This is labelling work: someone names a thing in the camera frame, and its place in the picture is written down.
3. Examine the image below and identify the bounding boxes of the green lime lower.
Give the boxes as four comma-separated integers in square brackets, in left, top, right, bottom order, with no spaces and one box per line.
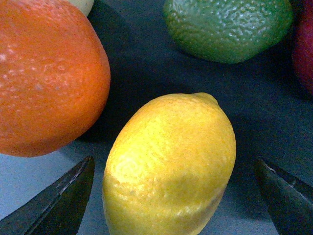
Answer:
[163,0,293,64]

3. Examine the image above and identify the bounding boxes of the white pear lower left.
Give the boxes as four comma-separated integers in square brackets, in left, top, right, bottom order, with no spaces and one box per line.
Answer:
[68,0,94,17]

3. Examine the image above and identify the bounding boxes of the large orange left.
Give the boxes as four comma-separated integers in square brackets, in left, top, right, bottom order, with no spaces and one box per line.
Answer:
[0,0,110,157]

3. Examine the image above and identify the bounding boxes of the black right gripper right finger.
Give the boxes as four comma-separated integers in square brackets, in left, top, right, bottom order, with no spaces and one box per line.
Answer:
[254,158,313,235]

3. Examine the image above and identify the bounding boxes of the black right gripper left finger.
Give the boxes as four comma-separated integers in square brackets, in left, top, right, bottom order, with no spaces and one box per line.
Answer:
[0,156,95,235]

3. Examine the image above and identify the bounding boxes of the red apple centre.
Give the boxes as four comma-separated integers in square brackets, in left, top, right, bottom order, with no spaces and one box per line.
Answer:
[292,0,313,94]

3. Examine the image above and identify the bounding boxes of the yellow lemon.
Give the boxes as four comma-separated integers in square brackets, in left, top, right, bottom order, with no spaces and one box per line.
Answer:
[102,93,236,235]

